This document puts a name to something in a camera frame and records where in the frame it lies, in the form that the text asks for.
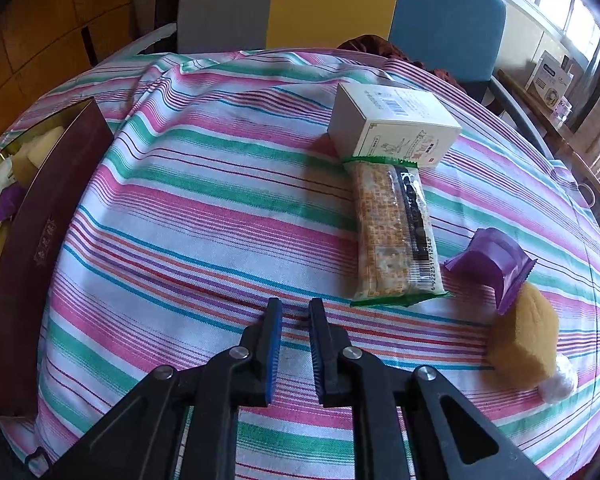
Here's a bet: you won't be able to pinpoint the dark red gold tin box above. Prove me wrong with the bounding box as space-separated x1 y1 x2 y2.
0 98 114 417

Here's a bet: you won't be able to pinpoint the purple snack packet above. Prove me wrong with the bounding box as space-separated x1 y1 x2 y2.
443 228 536 315
0 182 27 222

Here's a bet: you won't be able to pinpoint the striped tablecloth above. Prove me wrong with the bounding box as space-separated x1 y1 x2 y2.
0 50 600 479

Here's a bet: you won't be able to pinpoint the white product box on desk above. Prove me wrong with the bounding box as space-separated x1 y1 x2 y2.
524 51 573 110

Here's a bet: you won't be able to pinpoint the wooden wardrobe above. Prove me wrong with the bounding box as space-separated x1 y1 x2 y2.
0 0 138 135

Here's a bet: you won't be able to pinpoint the yellow sponge block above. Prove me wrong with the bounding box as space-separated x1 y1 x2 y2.
12 126 65 188

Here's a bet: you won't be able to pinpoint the white cardboard box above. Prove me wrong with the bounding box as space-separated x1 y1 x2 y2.
327 82 462 168

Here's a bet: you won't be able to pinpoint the cracker pack green ends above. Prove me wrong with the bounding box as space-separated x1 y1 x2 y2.
343 156 446 307

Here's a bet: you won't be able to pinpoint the small yellow sponge piece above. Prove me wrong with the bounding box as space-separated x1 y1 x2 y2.
486 282 559 390

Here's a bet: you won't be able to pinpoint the dark red cloth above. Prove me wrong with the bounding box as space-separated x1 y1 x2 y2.
338 35 460 87

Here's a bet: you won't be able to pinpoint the grey yellow blue chair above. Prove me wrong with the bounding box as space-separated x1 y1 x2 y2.
97 0 547 153

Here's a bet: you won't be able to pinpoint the wooden desk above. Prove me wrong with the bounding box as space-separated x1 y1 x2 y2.
496 69 600 256

